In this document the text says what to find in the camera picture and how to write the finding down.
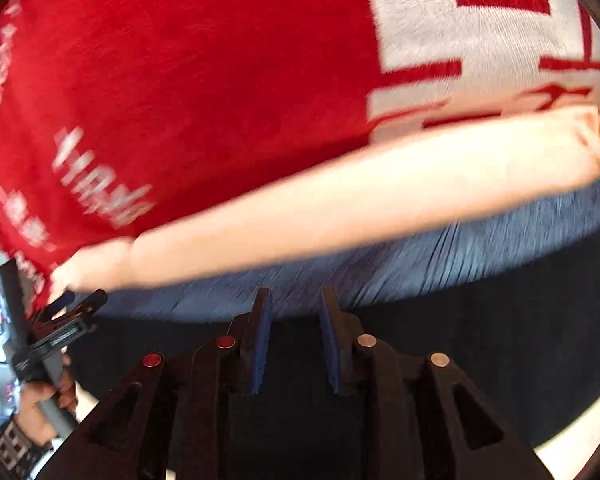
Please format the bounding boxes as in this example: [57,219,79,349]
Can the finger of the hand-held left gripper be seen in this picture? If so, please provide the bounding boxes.
[34,292,76,323]
[72,290,109,318]

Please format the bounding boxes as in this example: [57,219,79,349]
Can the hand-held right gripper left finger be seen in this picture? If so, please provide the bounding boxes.
[35,287,274,480]

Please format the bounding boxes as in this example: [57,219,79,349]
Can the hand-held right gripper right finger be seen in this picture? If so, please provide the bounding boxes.
[319,285,556,480]

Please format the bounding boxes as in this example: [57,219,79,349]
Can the black pants with grey waistband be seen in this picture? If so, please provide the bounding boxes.
[67,165,600,456]

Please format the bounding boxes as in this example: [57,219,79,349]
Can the person's left forearm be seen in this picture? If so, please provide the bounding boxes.
[0,417,53,473]

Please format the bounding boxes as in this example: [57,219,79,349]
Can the person's left hand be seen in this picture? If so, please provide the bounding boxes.
[19,356,79,450]

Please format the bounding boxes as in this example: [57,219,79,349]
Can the red printed blanket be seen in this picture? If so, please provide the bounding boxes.
[0,0,600,311]

